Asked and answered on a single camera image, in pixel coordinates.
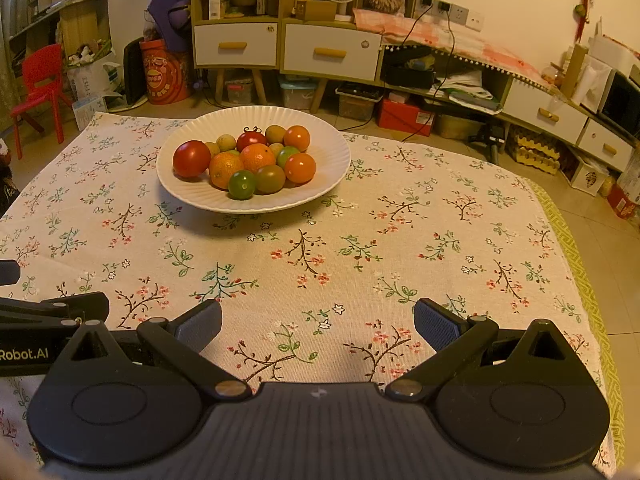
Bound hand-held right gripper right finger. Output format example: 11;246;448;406
384;297;593;403

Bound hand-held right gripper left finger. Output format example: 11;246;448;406
37;299;253;403

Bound large red tomato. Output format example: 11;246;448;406
172;140;212;179

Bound orange tomato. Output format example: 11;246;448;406
283;125;311;153
284;152;317;185

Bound white ribbed plate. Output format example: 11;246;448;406
156;106;352;214

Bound black printed garment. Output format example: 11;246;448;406
0;157;22;221

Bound floral tablecloth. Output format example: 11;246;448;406
0;110;613;480

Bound white tissue carton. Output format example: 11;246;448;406
72;96;108;131

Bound red tomato with stem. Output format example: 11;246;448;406
236;126;269;152

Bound black tripod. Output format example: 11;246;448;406
467;122;506;163

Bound stack of egg trays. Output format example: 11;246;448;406
507;125;566;175

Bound beige basket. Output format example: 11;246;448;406
434;114;483;141

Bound red cardboard box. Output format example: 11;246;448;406
376;98;435;137

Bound red plastic chair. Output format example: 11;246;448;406
10;44;76;160

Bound white plastic bag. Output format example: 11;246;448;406
67;62;123;111

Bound white printed box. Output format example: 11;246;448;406
567;150;608;196

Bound red carton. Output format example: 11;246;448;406
607;180;640;221

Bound black lid storage bin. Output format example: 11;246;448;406
335;84;385;122

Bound black flat panel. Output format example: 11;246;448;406
123;40;148;106

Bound small clear storage bin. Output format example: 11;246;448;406
225;78;255;105

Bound pile of white papers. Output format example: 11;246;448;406
440;67;503;111

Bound white low cabinet drawer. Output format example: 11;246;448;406
577;119;636;173
502;80;590;145

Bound low wooden cabinet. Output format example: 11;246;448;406
380;47;640;173

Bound orange printed barrel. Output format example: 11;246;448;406
140;37;193;106

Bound black case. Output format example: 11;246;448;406
381;50;436;88

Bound teal lid storage bin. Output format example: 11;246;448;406
278;78;318;111

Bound wooden storage shelf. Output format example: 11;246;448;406
7;0;113;91

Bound pink patterned cloth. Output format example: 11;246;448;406
352;7;558;93

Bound black microwave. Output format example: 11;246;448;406
597;70;640;138

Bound wooden cabinet with legs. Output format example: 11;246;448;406
190;0;386;116

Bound white cardboard boxes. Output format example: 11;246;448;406
570;35;631;116

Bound purple cloth bundle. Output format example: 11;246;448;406
147;0;193;53

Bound brown cardboard box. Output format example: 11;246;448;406
295;0;337;22

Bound wall socket with plugs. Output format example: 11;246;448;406
417;0;470;23

